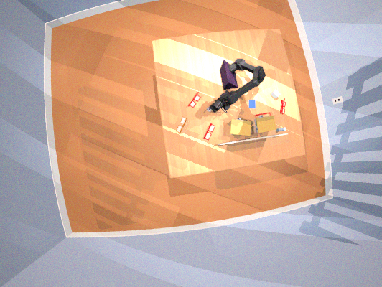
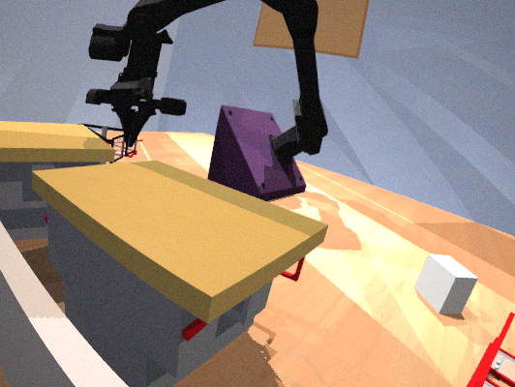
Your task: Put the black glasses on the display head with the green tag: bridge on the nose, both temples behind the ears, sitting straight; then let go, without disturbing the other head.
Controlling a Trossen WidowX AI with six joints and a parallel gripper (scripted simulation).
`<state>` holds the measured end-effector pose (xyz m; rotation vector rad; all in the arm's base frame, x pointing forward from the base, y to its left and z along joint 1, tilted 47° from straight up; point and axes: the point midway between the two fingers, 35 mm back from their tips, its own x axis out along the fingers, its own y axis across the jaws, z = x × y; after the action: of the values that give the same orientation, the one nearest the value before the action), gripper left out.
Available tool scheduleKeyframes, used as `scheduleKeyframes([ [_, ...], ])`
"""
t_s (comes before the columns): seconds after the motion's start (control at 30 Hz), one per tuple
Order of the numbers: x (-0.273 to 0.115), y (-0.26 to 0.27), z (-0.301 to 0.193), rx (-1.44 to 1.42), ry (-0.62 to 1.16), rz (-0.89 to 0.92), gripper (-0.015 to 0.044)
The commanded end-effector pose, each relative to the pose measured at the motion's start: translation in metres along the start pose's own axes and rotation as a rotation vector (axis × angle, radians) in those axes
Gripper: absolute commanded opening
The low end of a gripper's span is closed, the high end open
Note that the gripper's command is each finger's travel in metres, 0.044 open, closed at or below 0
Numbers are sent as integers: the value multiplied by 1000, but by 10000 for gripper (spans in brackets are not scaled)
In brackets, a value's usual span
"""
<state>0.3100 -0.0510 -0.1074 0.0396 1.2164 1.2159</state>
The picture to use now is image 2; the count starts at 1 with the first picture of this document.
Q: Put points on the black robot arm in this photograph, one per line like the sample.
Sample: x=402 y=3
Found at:
x=147 y=17

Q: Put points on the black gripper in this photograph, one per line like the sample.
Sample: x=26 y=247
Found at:
x=132 y=121

